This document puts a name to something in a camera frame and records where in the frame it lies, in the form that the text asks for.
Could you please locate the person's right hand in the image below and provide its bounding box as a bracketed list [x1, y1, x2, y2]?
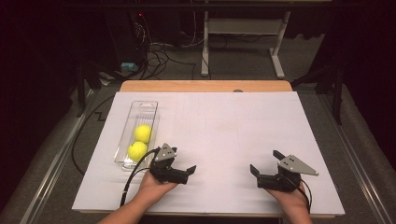
[265, 183, 308, 214]

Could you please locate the aluminium floor rail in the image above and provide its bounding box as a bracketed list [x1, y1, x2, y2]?
[19, 88, 106, 224]
[316, 92, 396, 224]

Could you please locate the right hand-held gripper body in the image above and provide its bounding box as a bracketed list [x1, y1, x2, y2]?
[256, 154, 319, 192]

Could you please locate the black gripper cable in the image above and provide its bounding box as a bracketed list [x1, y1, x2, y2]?
[288, 174, 313, 215]
[120, 148, 161, 208]

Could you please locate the white table cover board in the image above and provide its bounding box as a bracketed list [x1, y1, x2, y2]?
[72, 91, 346, 217]

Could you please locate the person's left hand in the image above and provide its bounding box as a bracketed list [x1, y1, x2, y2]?
[137, 171, 179, 204]

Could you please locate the black computer tower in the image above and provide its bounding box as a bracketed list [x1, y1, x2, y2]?
[104, 10, 149, 68]

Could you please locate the white desk frame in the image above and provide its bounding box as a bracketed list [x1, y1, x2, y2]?
[200, 10, 292, 79]

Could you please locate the black metal stand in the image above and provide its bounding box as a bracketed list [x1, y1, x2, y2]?
[291, 60, 347, 126]
[74, 60, 106, 119]

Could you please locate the black floor cable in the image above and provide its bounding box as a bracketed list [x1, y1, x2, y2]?
[71, 94, 116, 175]

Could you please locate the yellow tennis ball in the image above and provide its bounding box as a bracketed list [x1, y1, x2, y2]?
[134, 124, 153, 145]
[127, 141, 149, 163]

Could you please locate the tangle of floor cables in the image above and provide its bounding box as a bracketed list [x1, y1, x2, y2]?
[134, 12, 204, 81]

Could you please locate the clear plastic tray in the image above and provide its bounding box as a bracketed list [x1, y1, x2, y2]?
[113, 100, 162, 173]

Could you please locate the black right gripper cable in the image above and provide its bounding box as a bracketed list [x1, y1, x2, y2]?
[288, 174, 313, 215]

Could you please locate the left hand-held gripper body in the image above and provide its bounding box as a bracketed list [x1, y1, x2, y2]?
[148, 143, 190, 185]

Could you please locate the teal box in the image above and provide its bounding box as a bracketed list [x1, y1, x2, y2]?
[120, 62, 139, 73]

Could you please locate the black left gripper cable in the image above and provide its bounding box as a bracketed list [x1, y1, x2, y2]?
[120, 148, 161, 208]

